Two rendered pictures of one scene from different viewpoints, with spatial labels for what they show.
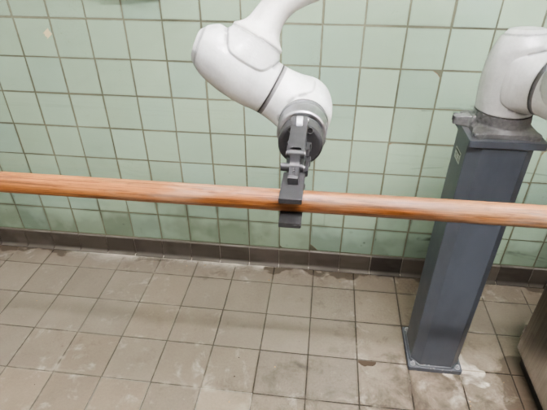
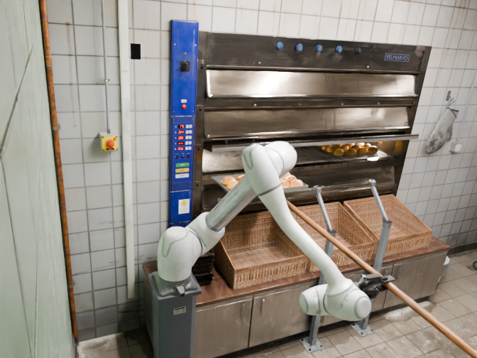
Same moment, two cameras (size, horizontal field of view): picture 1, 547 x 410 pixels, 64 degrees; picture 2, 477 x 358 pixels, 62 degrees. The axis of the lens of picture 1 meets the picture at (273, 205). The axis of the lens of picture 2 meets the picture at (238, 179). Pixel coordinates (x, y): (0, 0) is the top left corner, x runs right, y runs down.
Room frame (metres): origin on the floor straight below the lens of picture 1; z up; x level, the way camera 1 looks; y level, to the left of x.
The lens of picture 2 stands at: (1.81, 0.81, 2.17)
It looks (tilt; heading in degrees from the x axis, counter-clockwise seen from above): 21 degrees down; 237
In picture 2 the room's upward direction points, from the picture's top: 5 degrees clockwise
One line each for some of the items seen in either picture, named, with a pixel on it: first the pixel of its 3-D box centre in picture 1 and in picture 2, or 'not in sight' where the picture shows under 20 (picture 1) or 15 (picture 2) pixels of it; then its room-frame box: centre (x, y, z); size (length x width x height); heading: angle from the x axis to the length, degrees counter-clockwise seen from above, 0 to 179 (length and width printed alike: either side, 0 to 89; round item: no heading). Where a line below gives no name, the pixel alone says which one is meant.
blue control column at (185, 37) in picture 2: not in sight; (150, 150); (0.70, -2.39, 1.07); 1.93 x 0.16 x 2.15; 83
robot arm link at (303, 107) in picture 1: (302, 129); not in sight; (0.73, -0.05, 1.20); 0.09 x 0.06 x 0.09; 83
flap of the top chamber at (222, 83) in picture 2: not in sight; (324, 84); (-0.23, -1.34, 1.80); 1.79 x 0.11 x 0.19; 173
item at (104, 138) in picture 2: not in sight; (108, 141); (1.26, -1.48, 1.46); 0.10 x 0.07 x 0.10; 173
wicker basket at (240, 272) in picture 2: not in sight; (255, 246); (0.36, -1.14, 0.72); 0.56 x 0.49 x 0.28; 174
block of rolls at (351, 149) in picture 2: not in sight; (338, 141); (-0.86, -1.71, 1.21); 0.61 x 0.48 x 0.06; 83
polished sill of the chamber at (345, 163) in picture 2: not in sight; (309, 166); (-0.24, -1.36, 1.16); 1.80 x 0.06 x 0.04; 173
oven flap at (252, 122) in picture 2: not in sight; (319, 119); (-0.23, -1.34, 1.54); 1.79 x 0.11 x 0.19; 173
